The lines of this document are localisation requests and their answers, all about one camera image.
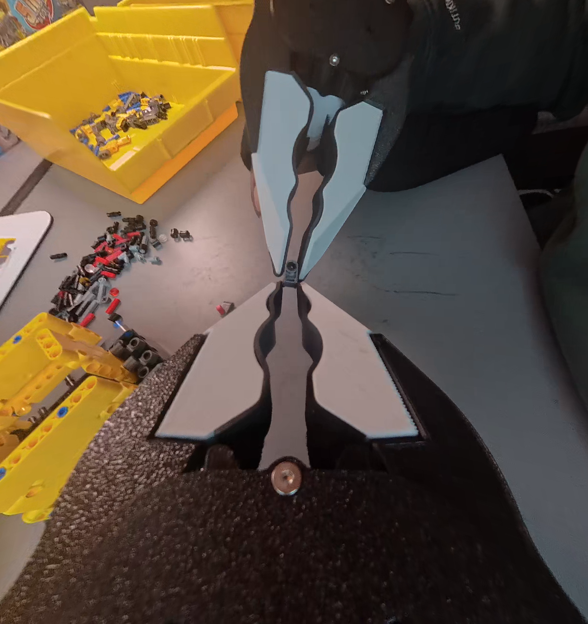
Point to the yellow black lego model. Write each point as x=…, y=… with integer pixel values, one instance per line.
x=41, y=419

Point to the empty yellow storage bin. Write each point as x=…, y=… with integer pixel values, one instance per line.
x=231, y=19

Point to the black lego connector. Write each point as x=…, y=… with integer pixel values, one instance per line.
x=290, y=270

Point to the white book stand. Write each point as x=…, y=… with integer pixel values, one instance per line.
x=21, y=244

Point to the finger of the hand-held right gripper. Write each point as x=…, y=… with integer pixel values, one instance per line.
x=274, y=146
x=352, y=156

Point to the pile of small lego pins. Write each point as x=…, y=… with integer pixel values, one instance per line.
x=109, y=258

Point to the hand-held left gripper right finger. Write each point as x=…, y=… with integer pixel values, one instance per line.
x=362, y=390

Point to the yellow bin with small parts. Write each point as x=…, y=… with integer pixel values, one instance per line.
x=41, y=97

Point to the heap of lego parts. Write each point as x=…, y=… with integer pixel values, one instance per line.
x=119, y=122

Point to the blue robot kit box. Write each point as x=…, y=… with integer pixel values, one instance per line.
x=21, y=12

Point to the grey lego connector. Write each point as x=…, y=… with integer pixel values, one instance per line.
x=229, y=309

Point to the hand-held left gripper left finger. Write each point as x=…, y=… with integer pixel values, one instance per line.
x=216, y=390

